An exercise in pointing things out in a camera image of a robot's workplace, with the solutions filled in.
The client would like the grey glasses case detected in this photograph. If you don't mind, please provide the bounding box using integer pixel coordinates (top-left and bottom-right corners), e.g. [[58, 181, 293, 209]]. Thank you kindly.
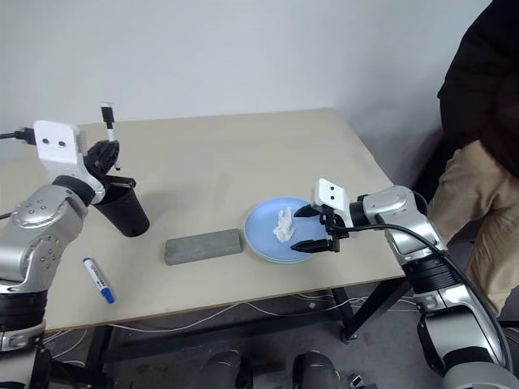
[[165, 228, 243, 267]]

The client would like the black plastic cup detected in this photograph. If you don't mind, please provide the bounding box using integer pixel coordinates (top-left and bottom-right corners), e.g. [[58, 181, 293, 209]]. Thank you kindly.
[[93, 174, 150, 238]]

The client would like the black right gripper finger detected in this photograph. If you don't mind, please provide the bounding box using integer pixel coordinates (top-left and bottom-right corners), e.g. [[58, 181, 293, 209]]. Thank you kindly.
[[290, 238, 332, 255], [294, 204, 322, 220]]

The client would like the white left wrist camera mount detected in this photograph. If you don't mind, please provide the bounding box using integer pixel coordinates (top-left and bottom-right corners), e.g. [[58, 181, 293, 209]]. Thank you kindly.
[[32, 120, 105, 203]]

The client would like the white marker with black cap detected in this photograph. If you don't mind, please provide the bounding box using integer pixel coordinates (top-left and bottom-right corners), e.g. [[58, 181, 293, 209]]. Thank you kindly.
[[100, 101, 122, 171]]

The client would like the white tissue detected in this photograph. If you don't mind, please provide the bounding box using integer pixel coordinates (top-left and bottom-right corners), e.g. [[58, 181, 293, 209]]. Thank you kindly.
[[273, 206, 297, 243]]

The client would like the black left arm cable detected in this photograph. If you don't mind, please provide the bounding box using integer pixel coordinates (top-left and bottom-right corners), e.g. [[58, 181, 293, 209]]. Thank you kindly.
[[0, 127, 36, 143]]

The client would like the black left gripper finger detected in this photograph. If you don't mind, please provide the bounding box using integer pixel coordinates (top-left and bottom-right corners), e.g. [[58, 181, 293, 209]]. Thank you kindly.
[[87, 140, 113, 176], [109, 139, 122, 173]]

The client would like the dark rounded shape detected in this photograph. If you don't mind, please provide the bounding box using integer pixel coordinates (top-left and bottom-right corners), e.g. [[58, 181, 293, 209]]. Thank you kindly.
[[202, 350, 252, 389], [294, 351, 340, 389]]

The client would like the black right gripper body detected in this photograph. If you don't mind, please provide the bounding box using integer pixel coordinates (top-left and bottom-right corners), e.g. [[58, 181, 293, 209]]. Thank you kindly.
[[318, 204, 350, 254]]

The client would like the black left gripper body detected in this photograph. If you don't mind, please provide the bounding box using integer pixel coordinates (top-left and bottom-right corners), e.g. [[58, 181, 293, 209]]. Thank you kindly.
[[82, 154, 107, 182]]

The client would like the white floor cable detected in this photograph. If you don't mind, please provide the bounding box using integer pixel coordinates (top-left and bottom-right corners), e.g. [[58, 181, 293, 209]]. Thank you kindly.
[[40, 326, 88, 361], [113, 293, 414, 333]]

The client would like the white marker with blue cap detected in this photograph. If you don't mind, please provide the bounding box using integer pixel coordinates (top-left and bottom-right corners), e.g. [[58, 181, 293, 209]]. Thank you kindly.
[[83, 257, 117, 304]]

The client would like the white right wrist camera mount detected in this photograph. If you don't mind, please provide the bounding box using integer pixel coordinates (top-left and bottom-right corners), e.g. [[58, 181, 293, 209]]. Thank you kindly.
[[311, 177, 354, 230]]

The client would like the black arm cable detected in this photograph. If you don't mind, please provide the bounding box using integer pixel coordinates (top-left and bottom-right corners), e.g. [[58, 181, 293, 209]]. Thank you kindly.
[[340, 224, 512, 370], [0, 127, 36, 143]]

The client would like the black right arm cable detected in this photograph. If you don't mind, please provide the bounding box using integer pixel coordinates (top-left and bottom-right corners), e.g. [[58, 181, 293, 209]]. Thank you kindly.
[[340, 224, 512, 370]]

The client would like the black table frame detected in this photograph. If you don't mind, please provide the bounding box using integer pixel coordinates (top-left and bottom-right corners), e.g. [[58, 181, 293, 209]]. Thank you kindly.
[[48, 279, 410, 389]]

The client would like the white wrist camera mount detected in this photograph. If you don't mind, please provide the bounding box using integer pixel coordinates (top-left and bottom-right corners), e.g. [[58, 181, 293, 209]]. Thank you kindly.
[[32, 120, 105, 203], [311, 177, 354, 230]]

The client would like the bystander in beige trousers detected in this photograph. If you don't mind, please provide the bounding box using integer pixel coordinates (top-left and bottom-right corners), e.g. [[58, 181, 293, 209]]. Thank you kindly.
[[425, 0, 519, 321]]

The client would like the blue plate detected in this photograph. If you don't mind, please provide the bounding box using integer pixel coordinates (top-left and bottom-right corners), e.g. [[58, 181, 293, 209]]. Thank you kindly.
[[243, 196, 330, 263]]

